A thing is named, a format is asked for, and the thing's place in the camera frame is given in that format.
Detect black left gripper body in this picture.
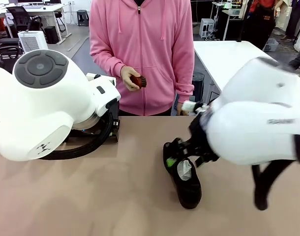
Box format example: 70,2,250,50
110,117,120,138

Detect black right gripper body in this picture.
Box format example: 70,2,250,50
188,113,220,163

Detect black leather shoe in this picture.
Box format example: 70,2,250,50
163,141,203,210

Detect brown shoe brush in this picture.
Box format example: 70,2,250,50
130,75,148,89

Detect person's right forearm pink sleeve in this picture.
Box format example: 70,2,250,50
90,41,127,77

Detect person's left forearm pink sleeve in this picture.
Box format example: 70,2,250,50
176,49,195,104

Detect black shoe stand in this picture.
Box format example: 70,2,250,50
66,98,120,143

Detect person's left hand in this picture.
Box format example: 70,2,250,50
176,102,190,116

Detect person's right hand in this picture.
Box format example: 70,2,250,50
120,66,142,91

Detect black round stool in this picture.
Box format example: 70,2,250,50
191,72,205,109

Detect person in pink hoodie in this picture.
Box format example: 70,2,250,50
89,0,195,117

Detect large white table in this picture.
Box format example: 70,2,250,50
193,40,300,99

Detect white computer case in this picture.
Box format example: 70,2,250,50
200,18,217,39

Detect black computer tower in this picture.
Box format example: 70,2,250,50
43,26,60,45

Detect grey plastic bin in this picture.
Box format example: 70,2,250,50
262,38,280,52

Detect white desk black panel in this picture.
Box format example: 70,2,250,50
211,1,249,41

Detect grey plastic stool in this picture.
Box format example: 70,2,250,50
76,9,89,27

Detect white air purifier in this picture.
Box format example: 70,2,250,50
18,30,49,54

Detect person orange shirt black apron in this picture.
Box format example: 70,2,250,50
248,0,276,50

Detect white office desk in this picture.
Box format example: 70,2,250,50
0,3,72,45

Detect person in dark trousers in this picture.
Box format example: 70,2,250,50
285,0,300,41

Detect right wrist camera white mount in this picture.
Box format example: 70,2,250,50
181,100,212,116

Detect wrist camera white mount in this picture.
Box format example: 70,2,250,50
181,100,212,116
86,72,116,87

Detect black wire rack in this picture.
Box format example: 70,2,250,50
210,90,221,104

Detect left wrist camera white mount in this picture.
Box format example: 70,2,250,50
86,72,116,87

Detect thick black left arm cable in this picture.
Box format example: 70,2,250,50
38,112,115,161

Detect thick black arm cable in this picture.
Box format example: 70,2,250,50
38,112,115,161
251,134,300,211

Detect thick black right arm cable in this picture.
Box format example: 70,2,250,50
251,134,300,211

